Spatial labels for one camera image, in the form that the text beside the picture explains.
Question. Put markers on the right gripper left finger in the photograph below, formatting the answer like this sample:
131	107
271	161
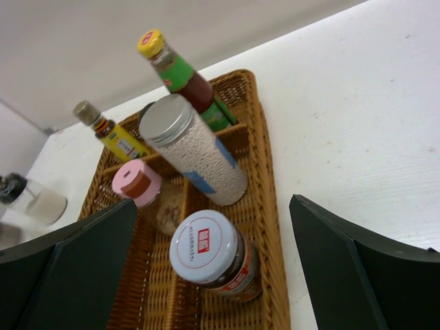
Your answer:
68	278

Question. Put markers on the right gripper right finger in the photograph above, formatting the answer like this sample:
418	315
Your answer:
359	279

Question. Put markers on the brown wicker divided basket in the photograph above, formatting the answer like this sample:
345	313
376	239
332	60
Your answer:
151	296

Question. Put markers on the yellow-cap brown sauce bottle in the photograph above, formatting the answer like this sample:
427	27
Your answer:
179	77

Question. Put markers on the tall silver-lid bead jar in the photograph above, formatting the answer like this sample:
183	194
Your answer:
177	132

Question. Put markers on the chrome-top glass shaker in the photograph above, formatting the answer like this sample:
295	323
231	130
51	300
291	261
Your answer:
32	199

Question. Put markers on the pink-lid spice jar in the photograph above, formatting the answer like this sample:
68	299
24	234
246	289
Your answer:
158	200

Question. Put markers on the white-lid red-label jar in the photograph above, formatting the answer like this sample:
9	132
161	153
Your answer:
207	250

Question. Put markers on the small gold-cap yellow bottle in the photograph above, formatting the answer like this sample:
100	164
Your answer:
114	137

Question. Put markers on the small dark-lid pepper shaker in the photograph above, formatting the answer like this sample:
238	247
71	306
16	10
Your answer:
144	110

